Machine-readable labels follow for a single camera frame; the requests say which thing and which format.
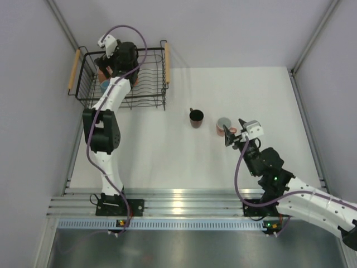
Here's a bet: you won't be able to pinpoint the blue mug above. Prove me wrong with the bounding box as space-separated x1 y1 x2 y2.
100 80 110 93

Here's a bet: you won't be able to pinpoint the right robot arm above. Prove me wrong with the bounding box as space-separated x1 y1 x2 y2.
223 119 356 250

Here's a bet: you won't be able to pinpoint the aluminium frame post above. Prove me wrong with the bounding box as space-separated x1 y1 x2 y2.
45 0 84 56
290 0 342 78

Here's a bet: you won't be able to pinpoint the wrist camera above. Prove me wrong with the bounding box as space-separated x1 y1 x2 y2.
241 120 264 141
98 34 118 58

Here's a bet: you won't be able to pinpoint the right wooden rack handle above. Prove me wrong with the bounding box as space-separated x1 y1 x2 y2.
165 42 171 84

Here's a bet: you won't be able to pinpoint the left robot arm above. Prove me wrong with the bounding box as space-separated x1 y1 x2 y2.
82 40 139 216

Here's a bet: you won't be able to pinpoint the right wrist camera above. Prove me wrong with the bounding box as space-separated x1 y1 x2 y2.
241 120 264 141

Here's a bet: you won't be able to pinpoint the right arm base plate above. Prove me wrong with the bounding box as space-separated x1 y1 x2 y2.
242 198 288 218

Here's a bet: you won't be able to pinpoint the perforated cable duct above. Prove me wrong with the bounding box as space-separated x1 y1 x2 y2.
57 218 267 231

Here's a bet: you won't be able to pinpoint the right aluminium frame post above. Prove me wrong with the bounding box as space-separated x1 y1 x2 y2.
290 0 342 78

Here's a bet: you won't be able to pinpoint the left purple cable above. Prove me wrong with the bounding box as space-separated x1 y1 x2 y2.
85 25 148 234

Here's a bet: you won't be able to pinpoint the purple cable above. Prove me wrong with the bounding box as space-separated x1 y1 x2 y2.
85 25 148 234
234 139 357 237

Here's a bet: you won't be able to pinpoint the black wire dish rack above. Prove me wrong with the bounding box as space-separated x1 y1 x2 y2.
71 40 169 109

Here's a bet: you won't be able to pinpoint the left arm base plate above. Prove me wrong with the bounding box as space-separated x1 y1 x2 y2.
95 199 144 217

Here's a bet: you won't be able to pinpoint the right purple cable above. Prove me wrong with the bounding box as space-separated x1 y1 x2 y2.
234 139 357 237

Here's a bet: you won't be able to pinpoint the wooden rack handle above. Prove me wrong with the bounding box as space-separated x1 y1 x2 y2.
165 42 171 84
67 48 81 93

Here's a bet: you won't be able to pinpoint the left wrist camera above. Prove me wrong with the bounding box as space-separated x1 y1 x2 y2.
98 34 118 58

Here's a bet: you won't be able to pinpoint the dark brown mug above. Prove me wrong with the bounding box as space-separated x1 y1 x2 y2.
189 108 204 128

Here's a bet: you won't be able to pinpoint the left wooden rack handle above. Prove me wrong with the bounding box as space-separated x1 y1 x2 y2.
67 48 81 93

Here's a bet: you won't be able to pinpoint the aluminium mounting rail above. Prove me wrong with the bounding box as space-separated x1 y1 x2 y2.
47 188 348 218

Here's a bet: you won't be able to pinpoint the salmon dotted mug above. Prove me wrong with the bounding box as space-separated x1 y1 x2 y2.
98 70 107 83

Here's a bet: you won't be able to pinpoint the left aluminium frame post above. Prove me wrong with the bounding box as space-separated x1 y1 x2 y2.
45 0 84 56

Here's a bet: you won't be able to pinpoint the pink printed mug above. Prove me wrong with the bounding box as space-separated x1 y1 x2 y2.
216 117 238 137

